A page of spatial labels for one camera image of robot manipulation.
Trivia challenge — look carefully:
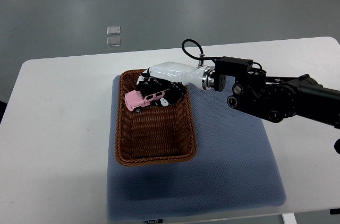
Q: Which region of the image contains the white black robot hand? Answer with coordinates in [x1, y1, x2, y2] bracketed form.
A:
[135, 62, 214, 106]

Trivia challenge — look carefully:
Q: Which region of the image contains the pink toy car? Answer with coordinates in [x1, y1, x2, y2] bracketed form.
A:
[124, 89, 169, 113]

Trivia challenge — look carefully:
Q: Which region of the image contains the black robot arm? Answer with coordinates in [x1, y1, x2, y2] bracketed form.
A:
[212, 57, 339, 128]

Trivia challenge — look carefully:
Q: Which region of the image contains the brown wicker basket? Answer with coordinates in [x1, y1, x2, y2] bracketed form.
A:
[114, 70, 197, 167]

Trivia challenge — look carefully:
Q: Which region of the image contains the lower floor socket plate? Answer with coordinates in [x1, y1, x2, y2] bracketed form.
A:
[106, 37, 121, 47]

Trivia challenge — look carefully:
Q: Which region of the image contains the floor socket plate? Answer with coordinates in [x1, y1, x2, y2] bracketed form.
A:
[106, 37, 121, 47]
[106, 25, 121, 36]

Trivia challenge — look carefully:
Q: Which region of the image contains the upper floor socket plate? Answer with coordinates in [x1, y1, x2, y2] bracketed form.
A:
[106, 25, 121, 36]

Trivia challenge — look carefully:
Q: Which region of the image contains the blue quilted mat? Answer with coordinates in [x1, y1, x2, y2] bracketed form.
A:
[107, 75, 286, 222]

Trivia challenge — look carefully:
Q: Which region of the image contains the white table leg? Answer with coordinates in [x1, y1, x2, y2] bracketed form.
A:
[282, 213, 297, 224]

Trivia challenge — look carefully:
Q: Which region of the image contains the black cable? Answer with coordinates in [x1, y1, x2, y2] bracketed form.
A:
[181, 39, 223, 68]

